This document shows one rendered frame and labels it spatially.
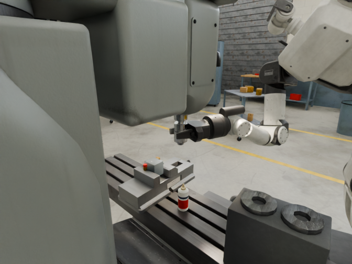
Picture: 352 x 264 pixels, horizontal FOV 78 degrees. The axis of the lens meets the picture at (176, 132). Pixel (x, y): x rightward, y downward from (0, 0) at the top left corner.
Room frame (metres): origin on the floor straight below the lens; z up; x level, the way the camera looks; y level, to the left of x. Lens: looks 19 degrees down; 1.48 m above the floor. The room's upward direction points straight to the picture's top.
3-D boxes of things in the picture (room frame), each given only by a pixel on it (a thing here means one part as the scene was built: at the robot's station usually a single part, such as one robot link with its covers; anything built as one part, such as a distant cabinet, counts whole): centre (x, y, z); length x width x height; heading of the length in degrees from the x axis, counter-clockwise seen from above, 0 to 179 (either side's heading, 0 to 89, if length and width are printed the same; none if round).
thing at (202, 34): (0.71, -0.01, 1.47); 0.21 x 0.19 x 0.32; 47
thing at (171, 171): (0.86, 0.06, 1.02); 0.12 x 0.06 x 0.04; 49
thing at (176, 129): (0.71, -0.02, 1.23); 0.05 x 0.05 x 0.06
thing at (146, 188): (0.84, 0.07, 0.98); 0.35 x 0.15 x 0.11; 139
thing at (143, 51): (0.57, 0.12, 1.47); 0.24 x 0.19 x 0.26; 47
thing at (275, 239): (0.44, -0.26, 1.03); 0.22 x 0.12 x 0.20; 54
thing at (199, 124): (0.75, -0.10, 1.23); 0.13 x 0.12 x 0.10; 25
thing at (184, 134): (0.68, -0.03, 1.23); 0.06 x 0.02 x 0.03; 115
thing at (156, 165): (0.81, 0.09, 1.04); 0.06 x 0.05 x 0.06; 49
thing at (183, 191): (0.69, -0.03, 0.98); 0.04 x 0.04 x 0.11
